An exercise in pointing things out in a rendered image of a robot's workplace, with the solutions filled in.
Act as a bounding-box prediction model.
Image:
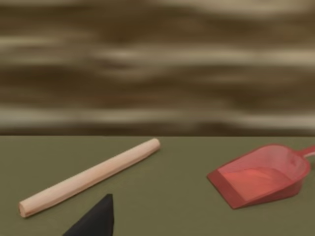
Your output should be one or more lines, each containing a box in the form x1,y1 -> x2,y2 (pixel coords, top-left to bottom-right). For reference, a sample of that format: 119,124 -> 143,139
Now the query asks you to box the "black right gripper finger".
62,193 -> 116,236

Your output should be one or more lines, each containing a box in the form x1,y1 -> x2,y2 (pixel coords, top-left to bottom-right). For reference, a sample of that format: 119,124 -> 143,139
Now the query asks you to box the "wooden rolling pin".
18,138 -> 161,219

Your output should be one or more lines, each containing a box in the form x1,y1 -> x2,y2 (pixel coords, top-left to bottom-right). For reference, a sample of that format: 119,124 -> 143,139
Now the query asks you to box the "red translucent plastic scoop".
206,144 -> 315,210

